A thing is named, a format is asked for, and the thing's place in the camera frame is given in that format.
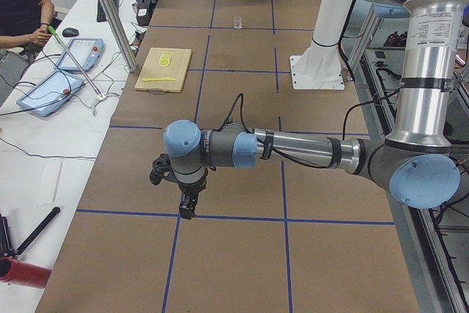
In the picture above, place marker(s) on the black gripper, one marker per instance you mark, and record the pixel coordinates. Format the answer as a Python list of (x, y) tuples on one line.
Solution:
[(190, 190)]

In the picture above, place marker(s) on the clear glass measuring cup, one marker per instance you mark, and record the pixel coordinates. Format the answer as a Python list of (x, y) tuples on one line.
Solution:
[(237, 22)]

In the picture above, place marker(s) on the yellow plastic knife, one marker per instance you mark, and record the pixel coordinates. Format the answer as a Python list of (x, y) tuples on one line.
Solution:
[(163, 78)]

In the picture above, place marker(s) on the bamboo cutting board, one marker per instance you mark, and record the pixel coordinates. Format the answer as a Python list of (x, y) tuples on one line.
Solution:
[(178, 68)]

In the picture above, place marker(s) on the blue teach pendant near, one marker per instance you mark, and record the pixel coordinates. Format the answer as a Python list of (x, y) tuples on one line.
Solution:
[(51, 93)]

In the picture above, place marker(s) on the blue teach pendant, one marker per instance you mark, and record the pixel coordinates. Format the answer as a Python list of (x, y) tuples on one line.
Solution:
[(51, 93), (87, 51)]

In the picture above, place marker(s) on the red cylinder bottle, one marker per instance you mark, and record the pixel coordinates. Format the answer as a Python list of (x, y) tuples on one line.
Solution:
[(23, 273)]

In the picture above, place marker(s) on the blue teach pendant far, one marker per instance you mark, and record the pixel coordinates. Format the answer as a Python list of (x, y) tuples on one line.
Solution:
[(87, 51)]

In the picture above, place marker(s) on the black computer mouse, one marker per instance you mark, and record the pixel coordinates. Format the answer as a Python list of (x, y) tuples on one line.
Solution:
[(70, 32)]

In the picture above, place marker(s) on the seated person black shirt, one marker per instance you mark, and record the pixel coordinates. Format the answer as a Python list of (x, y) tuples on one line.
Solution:
[(24, 24)]

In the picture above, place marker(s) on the black handle tool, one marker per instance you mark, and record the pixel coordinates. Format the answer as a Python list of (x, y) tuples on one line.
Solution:
[(36, 232)]

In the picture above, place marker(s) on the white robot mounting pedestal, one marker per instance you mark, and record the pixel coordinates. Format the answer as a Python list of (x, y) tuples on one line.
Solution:
[(319, 67)]

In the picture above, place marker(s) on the silver reacher stick green handle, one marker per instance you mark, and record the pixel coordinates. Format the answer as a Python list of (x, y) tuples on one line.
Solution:
[(100, 95)]

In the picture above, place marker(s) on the aluminium frame post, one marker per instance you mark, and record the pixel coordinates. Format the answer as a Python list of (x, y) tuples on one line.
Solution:
[(112, 15)]

